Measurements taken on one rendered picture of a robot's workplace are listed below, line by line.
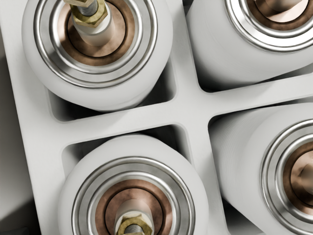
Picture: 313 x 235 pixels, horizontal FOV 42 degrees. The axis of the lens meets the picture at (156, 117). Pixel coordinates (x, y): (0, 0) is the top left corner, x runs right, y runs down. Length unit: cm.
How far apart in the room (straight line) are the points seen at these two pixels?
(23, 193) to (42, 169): 20
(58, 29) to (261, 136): 14
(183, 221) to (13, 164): 31
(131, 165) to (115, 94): 4
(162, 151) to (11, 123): 30
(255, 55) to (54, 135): 16
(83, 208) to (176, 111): 11
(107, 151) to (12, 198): 29
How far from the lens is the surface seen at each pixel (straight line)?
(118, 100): 26
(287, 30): 27
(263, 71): 28
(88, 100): 26
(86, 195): 25
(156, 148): 26
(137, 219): 22
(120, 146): 26
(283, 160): 27
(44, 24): 26
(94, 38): 24
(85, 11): 21
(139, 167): 25
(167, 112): 32
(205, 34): 29
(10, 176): 53
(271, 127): 27
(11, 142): 52
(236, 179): 28
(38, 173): 33
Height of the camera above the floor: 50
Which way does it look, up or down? 87 degrees down
